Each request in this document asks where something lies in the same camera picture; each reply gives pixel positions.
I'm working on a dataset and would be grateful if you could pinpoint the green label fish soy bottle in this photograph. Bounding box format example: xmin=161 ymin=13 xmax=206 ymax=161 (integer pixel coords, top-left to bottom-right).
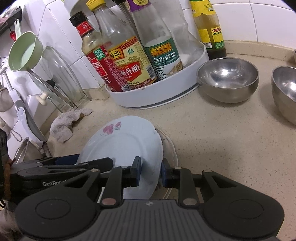
xmin=128 ymin=1 xmax=183 ymax=80

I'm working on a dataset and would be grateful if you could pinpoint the grey dish rag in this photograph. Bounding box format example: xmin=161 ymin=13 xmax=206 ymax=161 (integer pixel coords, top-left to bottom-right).
xmin=50 ymin=108 xmax=93 ymax=143

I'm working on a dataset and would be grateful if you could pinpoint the yellow cap vinegar bottle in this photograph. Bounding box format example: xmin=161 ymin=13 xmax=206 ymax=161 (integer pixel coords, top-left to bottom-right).
xmin=86 ymin=0 xmax=158 ymax=89

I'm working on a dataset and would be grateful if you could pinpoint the black wall shelf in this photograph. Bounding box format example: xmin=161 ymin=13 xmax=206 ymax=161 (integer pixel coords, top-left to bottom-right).
xmin=0 ymin=6 xmax=22 ymax=35

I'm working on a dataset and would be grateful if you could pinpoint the wire mesh strainer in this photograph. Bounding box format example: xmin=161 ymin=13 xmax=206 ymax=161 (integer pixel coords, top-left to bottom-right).
xmin=0 ymin=84 xmax=14 ymax=113

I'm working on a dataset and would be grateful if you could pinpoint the steel colander bowl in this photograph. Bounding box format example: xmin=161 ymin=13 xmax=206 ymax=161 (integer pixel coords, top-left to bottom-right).
xmin=14 ymin=137 xmax=43 ymax=164

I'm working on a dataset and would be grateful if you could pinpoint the glass pot lid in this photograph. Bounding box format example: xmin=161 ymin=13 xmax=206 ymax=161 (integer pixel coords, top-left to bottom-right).
xmin=27 ymin=46 xmax=91 ymax=109

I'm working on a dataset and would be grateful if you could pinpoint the white two-tier rotating rack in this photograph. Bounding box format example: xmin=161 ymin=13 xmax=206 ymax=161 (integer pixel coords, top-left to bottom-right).
xmin=63 ymin=0 xmax=210 ymax=110

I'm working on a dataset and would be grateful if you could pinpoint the white plate colourful floral rim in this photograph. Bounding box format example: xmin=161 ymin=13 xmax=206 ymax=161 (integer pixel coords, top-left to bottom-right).
xmin=151 ymin=129 xmax=179 ymax=200

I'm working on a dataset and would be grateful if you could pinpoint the red label soy sauce bottle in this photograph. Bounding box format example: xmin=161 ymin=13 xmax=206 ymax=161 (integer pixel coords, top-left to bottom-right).
xmin=70 ymin=11 xmax=130 ymax=92

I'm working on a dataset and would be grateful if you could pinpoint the metal lid rack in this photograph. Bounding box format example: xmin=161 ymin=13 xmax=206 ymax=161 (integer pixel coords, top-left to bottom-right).
xmin=30 ymin=71 xmax=92 ymax=113

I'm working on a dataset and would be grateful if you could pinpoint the large white pink-flower plate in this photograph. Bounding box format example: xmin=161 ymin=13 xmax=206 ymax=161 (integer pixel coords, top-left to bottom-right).
xmin=77 ymin=115 xmax=163 ymax=199

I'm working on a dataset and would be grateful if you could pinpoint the white handled peeler tool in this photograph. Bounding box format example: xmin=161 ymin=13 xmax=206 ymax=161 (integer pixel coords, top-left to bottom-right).
xmin=9 ymin=88 xmax=46 ymax=148

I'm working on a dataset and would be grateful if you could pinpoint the green plastic ladle cup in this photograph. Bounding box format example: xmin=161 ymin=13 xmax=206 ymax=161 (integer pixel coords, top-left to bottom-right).
xmin=8 ymin=31 xmax=43 ymax=72

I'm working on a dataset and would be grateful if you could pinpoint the yellow green oyster sauce bottle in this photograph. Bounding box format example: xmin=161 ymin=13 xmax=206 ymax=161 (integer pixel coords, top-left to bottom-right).
xmin=189 ymin=0 xmax=227 ymax=60

